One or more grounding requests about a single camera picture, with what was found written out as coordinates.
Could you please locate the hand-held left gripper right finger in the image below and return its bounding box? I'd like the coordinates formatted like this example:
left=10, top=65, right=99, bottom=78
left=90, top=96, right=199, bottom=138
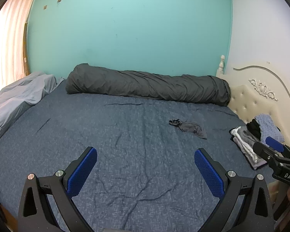
left=194, top=148, right=274, bottom=232

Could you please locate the wooden window frame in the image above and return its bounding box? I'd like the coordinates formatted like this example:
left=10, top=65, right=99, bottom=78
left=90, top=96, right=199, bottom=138
left=22, top=22, right=31, bottom=76

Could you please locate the thin grey garment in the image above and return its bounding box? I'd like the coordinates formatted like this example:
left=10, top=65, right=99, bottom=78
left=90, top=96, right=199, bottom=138
left=177, top=120, right=208, bottom=140

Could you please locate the black folded cloth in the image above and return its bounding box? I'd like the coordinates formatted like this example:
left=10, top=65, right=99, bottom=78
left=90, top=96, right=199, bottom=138
left=246, top=118, right=261, bottom=138

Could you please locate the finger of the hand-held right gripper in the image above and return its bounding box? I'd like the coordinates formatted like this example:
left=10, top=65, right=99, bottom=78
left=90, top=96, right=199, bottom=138
left=265, top=136, right=290, bottom=159
left=253, top=141, right=284, bottom=167

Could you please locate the pale pink curtain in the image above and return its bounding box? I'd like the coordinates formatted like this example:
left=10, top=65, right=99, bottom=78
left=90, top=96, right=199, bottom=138
left=0, top=0, right=41, bottom=102

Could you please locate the blue patterned bed sheet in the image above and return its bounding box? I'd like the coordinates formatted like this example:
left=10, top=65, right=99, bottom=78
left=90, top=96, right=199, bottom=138
left=0, top=77, right=290, bottom=232

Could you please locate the grey ribbed garment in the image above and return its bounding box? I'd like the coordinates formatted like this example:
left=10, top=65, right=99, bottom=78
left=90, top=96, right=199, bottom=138
left=233, top=128, right=259, bottom=150

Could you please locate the cream tufted headboard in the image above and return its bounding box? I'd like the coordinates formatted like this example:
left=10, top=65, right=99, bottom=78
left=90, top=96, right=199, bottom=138
left=215, top=54, right=290, bottom=150

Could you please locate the dark grey rolled duvet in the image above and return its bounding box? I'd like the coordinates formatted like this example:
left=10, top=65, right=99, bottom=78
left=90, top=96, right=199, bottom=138
left=65, top=63, right=231, bottom=107

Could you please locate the light grey blanket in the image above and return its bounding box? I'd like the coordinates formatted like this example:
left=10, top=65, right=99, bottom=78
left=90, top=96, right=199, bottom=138
left=0, top=72, right=64, bottom=147

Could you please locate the pile of folded clothes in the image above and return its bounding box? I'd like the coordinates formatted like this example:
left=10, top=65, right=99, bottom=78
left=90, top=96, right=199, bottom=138
left=229, top=126, right=269, bottom=170

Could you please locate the checked light blue cloth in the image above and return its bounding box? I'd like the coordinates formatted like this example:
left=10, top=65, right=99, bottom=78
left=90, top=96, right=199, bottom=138
left=254, top=114, right=285, bottom=143

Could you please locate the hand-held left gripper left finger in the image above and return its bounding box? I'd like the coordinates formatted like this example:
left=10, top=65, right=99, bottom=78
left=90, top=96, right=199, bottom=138
left=18, top=146, right=98, bottom=232

